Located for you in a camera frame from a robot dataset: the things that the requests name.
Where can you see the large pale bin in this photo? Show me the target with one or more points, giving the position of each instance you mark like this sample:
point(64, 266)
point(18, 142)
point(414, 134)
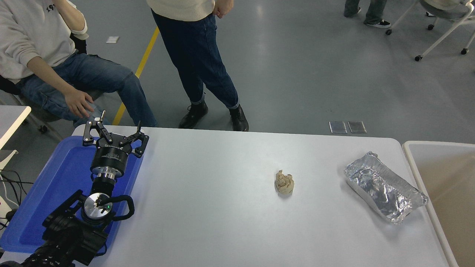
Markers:
point(452, 185)

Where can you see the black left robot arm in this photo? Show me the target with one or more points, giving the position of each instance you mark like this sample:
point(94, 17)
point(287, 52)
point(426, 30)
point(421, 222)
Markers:
point(63, 237)

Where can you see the blue plastic tray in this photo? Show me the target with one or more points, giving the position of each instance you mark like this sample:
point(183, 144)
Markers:
point(55, 185)

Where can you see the crumpled tan paper ball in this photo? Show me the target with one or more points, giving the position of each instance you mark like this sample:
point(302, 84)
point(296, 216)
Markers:
point(284, 183)

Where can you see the white-framed wheeled chair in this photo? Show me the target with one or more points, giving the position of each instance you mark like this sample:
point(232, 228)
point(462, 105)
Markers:
point(445, 14)

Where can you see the metal floor plate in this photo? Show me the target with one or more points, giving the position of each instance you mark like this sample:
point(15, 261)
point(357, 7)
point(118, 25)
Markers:
point(338, 127)
point(357, 127)

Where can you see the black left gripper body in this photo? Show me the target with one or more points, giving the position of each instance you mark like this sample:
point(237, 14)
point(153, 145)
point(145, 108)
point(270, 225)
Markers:
point(109, 155)

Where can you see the white side table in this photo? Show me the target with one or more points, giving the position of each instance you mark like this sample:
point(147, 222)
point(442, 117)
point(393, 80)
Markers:
point(11, 118)

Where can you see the crumpled silver foil tray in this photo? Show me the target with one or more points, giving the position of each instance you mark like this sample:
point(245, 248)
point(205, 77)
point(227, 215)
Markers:
point(386, 189)

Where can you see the person's right hand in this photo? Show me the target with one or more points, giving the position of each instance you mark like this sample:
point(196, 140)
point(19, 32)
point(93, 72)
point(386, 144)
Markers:
point(78, 104)

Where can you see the grey-seated wheeled chair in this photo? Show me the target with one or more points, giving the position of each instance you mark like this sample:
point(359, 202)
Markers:
point(37, 113)

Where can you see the black power plug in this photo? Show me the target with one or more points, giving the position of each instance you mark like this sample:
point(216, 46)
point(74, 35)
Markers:
point(11, 215)

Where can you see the person's right forearm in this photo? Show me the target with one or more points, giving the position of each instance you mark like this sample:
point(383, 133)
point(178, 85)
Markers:
point(48, 74)

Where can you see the person's left forearm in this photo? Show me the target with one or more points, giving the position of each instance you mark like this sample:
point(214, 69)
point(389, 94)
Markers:
point(76, 16)

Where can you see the white power strip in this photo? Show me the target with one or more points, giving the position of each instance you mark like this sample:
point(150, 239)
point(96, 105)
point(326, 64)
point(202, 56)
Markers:
point(3, 207)

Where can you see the person's left hand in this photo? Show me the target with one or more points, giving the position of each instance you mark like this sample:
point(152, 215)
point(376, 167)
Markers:
point(223, 7)

